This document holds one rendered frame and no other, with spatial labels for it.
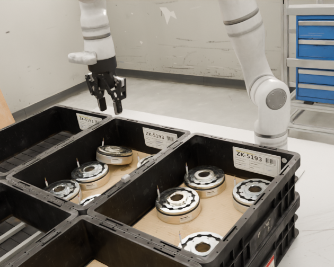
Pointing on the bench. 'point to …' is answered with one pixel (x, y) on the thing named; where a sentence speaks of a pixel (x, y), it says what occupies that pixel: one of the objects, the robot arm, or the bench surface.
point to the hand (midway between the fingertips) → (110, 107)
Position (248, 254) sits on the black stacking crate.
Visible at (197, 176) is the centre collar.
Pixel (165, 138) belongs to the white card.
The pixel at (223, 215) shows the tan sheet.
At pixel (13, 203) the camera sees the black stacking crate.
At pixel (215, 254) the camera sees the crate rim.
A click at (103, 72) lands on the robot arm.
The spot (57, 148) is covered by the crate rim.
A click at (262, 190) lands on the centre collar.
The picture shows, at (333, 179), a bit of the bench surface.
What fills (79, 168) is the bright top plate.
